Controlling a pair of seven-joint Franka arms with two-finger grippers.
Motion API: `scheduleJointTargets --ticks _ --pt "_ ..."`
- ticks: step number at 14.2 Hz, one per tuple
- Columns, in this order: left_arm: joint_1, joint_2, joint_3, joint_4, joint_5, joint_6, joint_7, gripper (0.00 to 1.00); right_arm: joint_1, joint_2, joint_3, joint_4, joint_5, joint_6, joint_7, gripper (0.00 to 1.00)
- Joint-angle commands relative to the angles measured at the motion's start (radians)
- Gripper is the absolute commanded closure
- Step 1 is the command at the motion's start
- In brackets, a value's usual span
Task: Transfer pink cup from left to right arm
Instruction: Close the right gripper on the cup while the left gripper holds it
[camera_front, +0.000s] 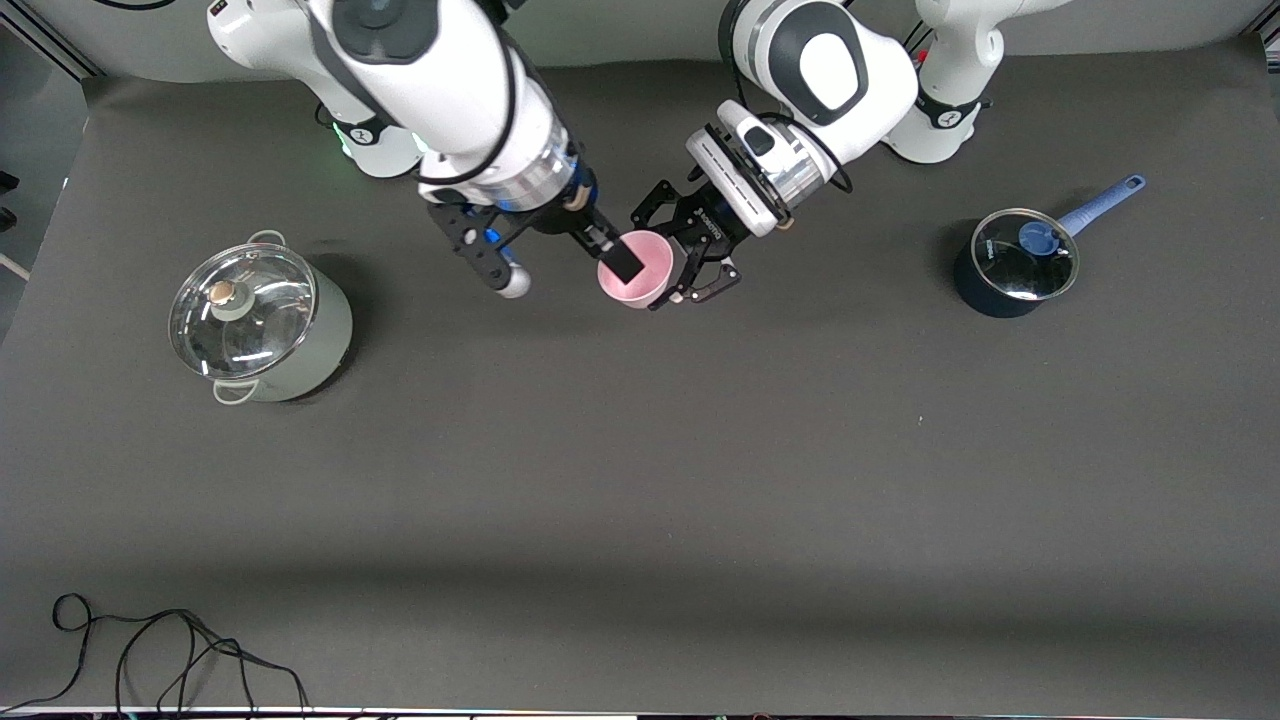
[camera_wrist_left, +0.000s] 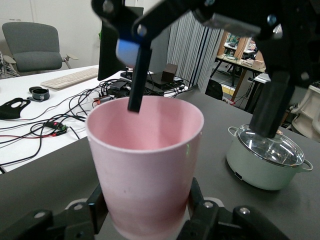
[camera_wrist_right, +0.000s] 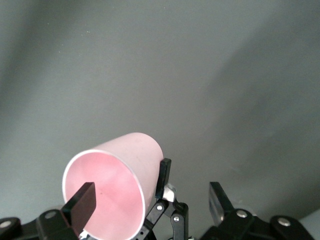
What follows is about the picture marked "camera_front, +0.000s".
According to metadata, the dark grey table mat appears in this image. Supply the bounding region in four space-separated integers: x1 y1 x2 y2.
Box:
0 40 1280 713

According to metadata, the pink plastic cup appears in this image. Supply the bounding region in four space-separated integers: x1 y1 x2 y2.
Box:
597 230 677 310

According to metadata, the pale green cooking pot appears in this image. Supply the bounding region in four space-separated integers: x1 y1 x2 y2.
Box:
168 230 354 406

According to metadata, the glass pot lid tan knob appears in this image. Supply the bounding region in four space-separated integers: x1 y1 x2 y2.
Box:
168 243 319 381

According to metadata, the loose thin black cable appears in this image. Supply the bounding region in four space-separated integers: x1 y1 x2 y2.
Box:
0 593 311 717

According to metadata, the dark blue saucepan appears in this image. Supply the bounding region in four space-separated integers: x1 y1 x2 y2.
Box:
952 173 1148 319

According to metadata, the glass saucepan lid blue knob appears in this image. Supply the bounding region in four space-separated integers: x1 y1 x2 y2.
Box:
970 208 1081 303

